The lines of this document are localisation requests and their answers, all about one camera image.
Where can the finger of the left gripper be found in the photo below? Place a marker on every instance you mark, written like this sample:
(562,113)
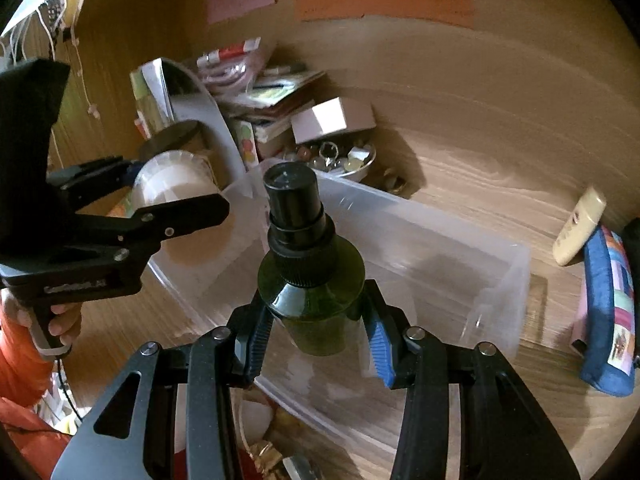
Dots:
(149,226)
(99,177)

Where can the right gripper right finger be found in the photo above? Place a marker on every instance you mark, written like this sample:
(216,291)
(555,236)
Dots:
(505,434)

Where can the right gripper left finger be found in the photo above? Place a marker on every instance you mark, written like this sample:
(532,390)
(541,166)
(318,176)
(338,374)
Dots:
(130,431)

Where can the dark green spray bottle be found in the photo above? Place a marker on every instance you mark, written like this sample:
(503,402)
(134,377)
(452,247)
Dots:
(312,278)

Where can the person's left hand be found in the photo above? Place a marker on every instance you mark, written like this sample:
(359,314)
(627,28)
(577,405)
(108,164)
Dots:
(65,324)

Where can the brown mug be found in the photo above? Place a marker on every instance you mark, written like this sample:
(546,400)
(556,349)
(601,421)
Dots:
(170,138)

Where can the white paper receipt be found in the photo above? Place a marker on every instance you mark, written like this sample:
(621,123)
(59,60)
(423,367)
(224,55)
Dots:
(151,94)

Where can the blue patchwork pouch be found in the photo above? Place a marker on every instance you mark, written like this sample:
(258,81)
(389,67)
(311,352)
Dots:
(611,323)

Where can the white bookend stand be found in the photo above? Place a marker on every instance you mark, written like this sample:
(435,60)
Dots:
(188,99)

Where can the fruit pattern box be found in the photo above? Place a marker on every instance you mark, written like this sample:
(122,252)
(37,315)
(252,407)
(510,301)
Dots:
(243,133)

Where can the clear plastic storage bin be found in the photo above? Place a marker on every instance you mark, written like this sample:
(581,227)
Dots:
(460,282)

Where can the stack of books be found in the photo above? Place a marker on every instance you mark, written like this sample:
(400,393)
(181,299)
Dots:
(270,103)

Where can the cream lotion bottle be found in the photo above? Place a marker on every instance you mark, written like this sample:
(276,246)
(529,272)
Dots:
(579,226)

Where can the bowl of beads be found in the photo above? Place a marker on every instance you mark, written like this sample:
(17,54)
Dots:
(345,158)

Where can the small pink white box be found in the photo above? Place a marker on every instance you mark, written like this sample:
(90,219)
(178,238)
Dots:
(336,116)

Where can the pink coiled cable pack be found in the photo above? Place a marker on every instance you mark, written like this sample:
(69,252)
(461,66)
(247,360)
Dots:
(233,69)

